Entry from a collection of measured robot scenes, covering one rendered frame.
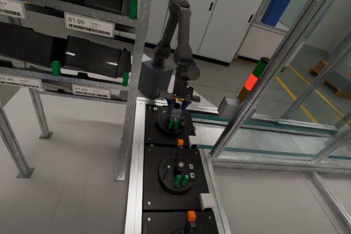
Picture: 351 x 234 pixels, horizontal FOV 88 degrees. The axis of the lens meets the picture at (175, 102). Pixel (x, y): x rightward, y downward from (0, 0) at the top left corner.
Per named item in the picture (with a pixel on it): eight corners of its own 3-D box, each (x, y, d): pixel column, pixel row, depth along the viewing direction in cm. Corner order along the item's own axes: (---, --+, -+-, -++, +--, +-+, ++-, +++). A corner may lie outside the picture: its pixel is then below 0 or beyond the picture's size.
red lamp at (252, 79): (242, 82, 63) (249, 70, 60) (254, 84, 64) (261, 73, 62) (247, 91, 59) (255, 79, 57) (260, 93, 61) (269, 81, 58)
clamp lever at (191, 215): (182, 230, 52) (187, 210, 50) (188, 230, 53) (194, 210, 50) (184, 243, 49) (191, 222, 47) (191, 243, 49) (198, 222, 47)
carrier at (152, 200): (143, 148, 75) (149, 128, 67) (197, 152, 81) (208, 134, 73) (141, 213, 57) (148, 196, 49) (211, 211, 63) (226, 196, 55)
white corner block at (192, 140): (186, 140, 84) (188, 135, 82) (195, 141, 86) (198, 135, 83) (187, 149, 81) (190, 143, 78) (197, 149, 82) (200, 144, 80)
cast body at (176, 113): (168, 110, 85) (172, 99, 81) (177, 112, 86) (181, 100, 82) (169, 124, 79) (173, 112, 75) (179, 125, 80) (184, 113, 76)
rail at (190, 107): (133, 110, 103) (136, 95, 96) (265, 126, 125) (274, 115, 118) (133, 117, 99) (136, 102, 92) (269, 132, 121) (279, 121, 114)
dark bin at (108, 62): (102, 61, 72) (105, 43, 71) (134, 70, 74) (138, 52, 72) (63, 65, 45) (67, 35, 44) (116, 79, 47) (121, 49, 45)
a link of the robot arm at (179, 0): (171, -8, 79) (175, -1, 76) (186, -4, 82) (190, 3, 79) (154, 50, 103) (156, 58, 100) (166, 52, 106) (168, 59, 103)
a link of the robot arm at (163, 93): (159, 77, 80) (161, 76, 74) (198, 83, 84) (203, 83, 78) (156, 95, 80) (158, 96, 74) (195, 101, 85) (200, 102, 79)
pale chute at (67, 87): (67, 92, 82) (69, 83, 83) (96, 100, 84) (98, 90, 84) (24, 79, 55) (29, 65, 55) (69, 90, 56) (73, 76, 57)
